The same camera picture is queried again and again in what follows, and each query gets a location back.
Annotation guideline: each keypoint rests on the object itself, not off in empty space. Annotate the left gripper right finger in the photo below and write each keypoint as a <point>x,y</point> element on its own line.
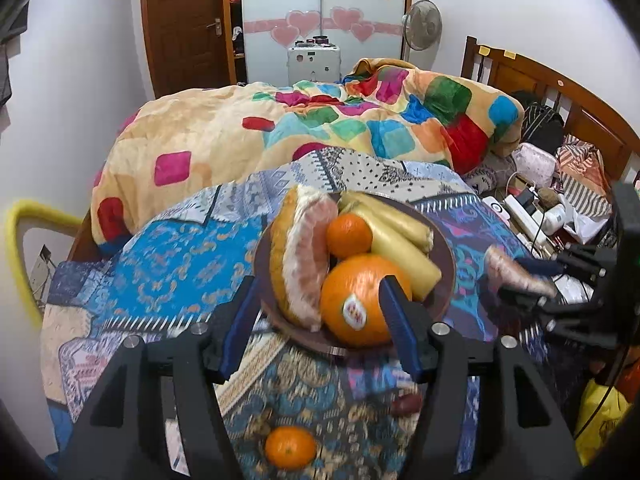
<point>432,353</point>

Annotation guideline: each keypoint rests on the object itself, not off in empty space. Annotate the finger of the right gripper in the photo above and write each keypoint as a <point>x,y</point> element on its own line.
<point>525,300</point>
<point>541,267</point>

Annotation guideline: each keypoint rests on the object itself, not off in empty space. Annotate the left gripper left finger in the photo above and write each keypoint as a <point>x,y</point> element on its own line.
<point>204,355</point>

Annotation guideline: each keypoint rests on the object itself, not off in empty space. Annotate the peeled pomelo segment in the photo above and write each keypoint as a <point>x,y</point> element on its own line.
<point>502,270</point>

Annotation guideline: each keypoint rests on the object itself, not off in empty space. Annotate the long yellow sugarcane piece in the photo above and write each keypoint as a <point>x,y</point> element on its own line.
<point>422,272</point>

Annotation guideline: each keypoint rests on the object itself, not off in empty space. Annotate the large orange with sticker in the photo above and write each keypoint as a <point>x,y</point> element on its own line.
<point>349,305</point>

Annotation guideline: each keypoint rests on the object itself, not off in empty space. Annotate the small orange with sticker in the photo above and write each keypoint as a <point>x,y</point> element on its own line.
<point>348,235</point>

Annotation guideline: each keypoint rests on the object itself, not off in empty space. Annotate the white power strip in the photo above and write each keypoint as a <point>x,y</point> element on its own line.
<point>525,221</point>

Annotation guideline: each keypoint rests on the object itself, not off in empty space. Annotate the dark red jujube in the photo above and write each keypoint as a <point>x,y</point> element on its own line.
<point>407,404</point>

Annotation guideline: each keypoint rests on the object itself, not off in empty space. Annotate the blue patterned bedsheet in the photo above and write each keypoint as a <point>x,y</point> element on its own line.
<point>191,258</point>

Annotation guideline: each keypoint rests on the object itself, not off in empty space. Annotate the small tangerine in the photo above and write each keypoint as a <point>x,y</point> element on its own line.
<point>290,448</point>

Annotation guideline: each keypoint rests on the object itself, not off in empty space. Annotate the wooden headboard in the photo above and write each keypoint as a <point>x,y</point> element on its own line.
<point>586,116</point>

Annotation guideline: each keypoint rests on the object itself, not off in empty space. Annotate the colourful patchwork blanket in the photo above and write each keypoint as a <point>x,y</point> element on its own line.
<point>178,144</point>

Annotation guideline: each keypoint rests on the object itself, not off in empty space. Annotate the standing fan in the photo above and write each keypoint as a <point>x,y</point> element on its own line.
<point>421,27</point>

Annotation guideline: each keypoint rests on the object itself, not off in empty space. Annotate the white wardrobe with hearts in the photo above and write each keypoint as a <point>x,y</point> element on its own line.
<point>359,29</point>

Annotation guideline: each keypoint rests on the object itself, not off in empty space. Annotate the brown wooden door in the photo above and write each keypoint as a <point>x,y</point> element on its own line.
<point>188,44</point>

